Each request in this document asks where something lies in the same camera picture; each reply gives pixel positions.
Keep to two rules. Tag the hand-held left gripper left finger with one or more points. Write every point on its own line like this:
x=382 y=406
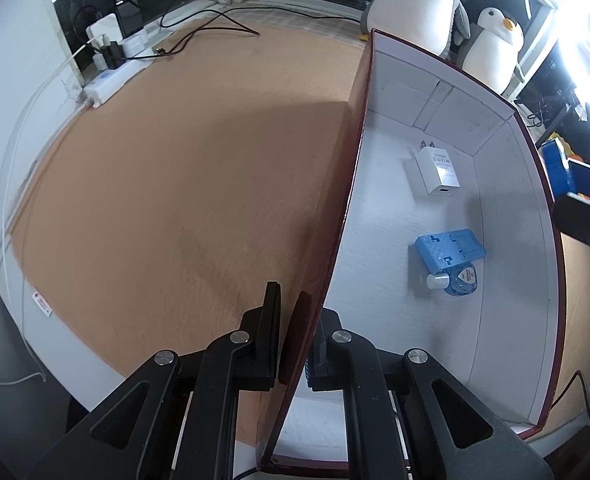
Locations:
x=270 y=335

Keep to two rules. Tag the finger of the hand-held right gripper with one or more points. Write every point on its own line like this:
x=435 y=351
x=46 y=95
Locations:
x=555 y=170
x=585 y=222

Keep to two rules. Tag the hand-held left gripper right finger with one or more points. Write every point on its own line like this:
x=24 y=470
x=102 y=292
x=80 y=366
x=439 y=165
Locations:
x=317 y=365

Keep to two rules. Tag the red cardboard box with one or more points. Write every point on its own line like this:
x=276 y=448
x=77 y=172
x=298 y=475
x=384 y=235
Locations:
x=400 y=335

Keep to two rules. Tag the white charger plug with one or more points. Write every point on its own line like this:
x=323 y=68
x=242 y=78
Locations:
x=432 y=172

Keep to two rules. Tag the blue phone stand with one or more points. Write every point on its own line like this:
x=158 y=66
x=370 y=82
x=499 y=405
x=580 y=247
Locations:
x=447 y=250

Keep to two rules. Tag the small blue bottle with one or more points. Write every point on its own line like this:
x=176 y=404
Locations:
x=462 y=282

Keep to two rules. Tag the small penguin plush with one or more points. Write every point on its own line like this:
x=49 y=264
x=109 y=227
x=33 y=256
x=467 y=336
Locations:
x=490 y=60

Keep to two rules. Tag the large penguin plush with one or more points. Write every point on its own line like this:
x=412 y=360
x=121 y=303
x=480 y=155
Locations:
x=420 y=5

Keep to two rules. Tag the small red white sticker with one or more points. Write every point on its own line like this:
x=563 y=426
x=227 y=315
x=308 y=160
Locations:
x=41 y=302

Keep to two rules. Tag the white power strip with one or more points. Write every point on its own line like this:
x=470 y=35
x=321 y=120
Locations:
x=107 y=85

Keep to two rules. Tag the black power adapter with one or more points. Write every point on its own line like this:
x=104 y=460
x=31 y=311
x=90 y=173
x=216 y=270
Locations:
x=131 y=20

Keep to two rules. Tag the white power adapter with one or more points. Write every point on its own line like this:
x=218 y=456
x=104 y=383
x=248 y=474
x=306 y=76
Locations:
x=105 y=30

